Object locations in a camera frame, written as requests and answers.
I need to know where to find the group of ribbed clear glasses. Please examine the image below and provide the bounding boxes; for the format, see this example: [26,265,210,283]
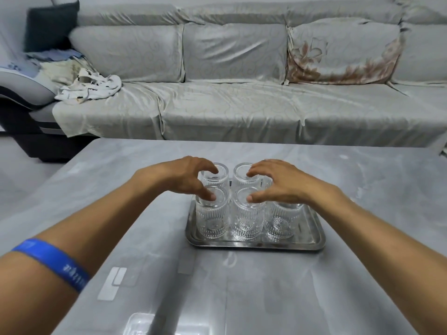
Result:
[195,162,305,241]

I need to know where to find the person's right hand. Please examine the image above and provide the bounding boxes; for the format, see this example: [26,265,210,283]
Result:
[246,159,317,206]

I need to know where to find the white patterned garment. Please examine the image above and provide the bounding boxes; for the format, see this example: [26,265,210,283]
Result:
[54,68,123,104]

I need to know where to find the person's left hand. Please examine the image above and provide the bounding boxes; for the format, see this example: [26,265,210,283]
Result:
[134,156,220,202]

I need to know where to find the cream crumpled cloth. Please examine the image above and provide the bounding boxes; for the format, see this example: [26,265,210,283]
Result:
[38,57,92,86]

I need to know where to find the floral print cushion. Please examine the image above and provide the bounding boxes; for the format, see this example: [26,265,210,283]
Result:
[285,18,406,86]

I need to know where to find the blue folded cloth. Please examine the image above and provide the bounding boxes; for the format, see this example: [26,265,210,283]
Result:
[26,49,83,64]

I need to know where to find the stainless steel tray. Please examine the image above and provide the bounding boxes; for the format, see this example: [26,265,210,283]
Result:
[185,178,326,252]

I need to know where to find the blue rubber wristband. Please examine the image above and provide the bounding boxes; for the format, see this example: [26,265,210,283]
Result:
[10,238,92,294]

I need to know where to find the dark teal pillow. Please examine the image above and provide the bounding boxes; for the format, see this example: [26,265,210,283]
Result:
[24,0,80,53]

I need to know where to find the person's right forearm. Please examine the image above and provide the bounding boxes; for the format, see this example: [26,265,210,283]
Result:
[305,183,447,335]

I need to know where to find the grey sofa back cushion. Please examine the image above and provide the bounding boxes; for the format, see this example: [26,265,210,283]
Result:
[69,23,186,84]
[182,22,289,84]
[391,22,447,85]

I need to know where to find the grey sofa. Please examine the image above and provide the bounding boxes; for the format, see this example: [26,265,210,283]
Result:
[0,0,447,163]

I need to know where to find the person's left forearm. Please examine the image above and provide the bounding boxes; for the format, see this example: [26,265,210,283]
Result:
[0,170,163,335]

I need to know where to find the grey patterned sofa cover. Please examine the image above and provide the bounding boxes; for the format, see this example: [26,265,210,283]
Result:
[52,0,447,152]

